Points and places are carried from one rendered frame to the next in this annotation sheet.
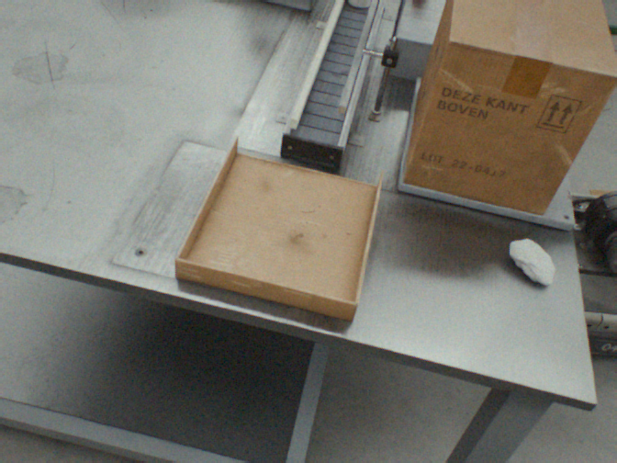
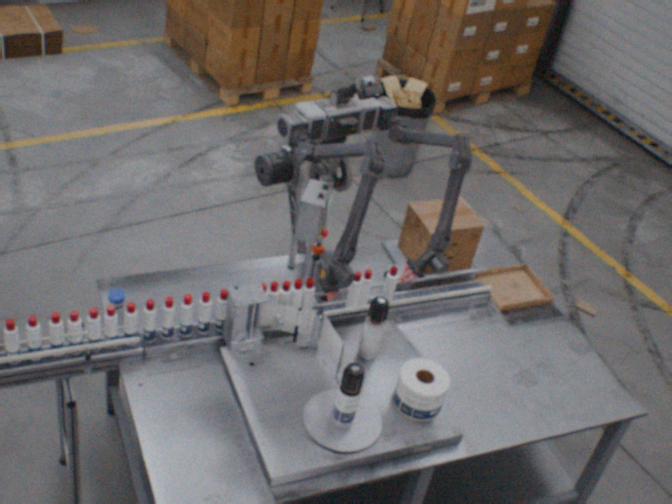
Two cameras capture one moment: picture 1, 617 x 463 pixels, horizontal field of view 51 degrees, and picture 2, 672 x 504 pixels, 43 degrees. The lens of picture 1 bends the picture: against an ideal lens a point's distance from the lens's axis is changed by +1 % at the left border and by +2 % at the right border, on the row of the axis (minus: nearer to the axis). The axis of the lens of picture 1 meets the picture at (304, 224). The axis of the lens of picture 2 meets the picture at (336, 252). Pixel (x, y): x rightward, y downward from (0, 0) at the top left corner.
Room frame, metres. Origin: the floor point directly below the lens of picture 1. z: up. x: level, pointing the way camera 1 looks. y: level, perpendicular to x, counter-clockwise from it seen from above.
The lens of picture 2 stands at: (3.29, 2.30, 3.40)
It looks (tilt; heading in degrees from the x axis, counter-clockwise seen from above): 38 degrees down; 236
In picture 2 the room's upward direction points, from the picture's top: 11 degrees clockwise
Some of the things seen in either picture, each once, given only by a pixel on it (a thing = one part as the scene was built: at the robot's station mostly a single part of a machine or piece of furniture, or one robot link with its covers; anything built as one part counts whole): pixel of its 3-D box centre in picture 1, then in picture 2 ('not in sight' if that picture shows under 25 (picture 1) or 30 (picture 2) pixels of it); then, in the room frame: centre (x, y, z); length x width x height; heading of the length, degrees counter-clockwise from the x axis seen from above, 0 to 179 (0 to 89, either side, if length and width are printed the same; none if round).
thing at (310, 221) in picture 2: not in sight; (314, 211); (1.81, -0.15, 1.38); 0.17 x 0.10 x 0.19; 50
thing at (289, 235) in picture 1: (288, 219); (513, 286); (0.71, 0.03, 0.85); 0.30 x 0.26 x 0.04; 175
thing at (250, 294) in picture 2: not in sight; (248, 294); (2.14, 0.01, 1.14); 0.14 x 0.11 x 0.01; 175
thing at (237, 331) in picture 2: not in sight; (244, 317); (2.14, 0.01, 1.01); 0.14 x 0.13 x 0.26; 175
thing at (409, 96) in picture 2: not in sight; (405, 103); (-0.09, -2.28, 0.50); 0.42 x 0.41 x 0.28; 6
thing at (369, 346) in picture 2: not in sight; (374, 327); (1.65, 0.23, 1.03); 0.09 x 0.09 x 0.30
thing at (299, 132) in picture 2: not in sight; (302, 138); (1.68, -0.57, 1.45); 0.09 x 0.08 x 0.12; 6
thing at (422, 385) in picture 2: not in sight; (421, 389); (1.59, 0.54, 0.95); 0.20 x 0.20 x 0.14
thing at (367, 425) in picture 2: not in sight; (342, 420); (1.93, 0.53, 0.89); 0.31 x 0.31 x 0.01
